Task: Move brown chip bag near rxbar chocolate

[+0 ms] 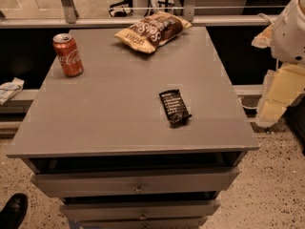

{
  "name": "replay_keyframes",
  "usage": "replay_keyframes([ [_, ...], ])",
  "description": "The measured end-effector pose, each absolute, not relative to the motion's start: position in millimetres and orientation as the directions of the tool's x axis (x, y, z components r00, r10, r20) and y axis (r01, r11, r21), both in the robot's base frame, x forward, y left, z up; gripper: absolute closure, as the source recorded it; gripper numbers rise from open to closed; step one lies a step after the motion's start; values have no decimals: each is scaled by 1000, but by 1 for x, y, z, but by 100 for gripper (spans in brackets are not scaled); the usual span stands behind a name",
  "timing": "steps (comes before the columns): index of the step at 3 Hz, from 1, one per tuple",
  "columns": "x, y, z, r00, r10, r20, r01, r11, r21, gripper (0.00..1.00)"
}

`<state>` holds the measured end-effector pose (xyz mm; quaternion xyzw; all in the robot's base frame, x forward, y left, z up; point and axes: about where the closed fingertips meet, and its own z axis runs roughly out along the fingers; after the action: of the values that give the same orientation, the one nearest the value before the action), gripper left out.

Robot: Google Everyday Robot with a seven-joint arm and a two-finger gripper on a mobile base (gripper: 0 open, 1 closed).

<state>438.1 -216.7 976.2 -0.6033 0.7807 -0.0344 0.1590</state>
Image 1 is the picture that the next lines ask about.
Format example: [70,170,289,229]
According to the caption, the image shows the black rxbar chocolate wrapper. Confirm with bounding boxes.
[159,89,192,126]

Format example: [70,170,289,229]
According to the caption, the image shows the middle grey drawer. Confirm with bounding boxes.
[60,200,220,221]

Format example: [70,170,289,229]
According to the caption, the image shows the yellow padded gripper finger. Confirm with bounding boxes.
[255,63,305,128]
[252,24,274,49]

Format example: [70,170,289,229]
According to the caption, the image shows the red coca-cola can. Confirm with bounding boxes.
[53,33,84,77]

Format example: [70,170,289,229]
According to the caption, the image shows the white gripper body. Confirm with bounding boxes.
[271,0,305,64]

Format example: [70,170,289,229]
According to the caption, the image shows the bottom grey drawer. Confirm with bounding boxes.
[80,217,207,229]

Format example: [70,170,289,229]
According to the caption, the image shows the black office chair base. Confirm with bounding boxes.
[109,0,150,17]

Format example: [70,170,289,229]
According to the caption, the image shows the brown chip bag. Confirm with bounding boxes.
[114,11,192,54]

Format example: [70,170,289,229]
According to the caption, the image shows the grey drawer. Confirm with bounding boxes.
[80,217,207,229]
[31,167,239,198]
[60,200,220,221]

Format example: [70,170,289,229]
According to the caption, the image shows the metal railing frame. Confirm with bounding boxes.
[0,0,305,30]

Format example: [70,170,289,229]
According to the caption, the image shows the white cable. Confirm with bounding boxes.
[257,12,278,26]

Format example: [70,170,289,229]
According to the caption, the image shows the white folded cloth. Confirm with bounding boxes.
[0,77,24,105]

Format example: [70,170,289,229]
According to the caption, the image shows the top grey drawer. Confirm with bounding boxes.
[31,167,239,198]

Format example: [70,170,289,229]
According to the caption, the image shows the black shoe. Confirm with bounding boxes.
[0,193,28,229]

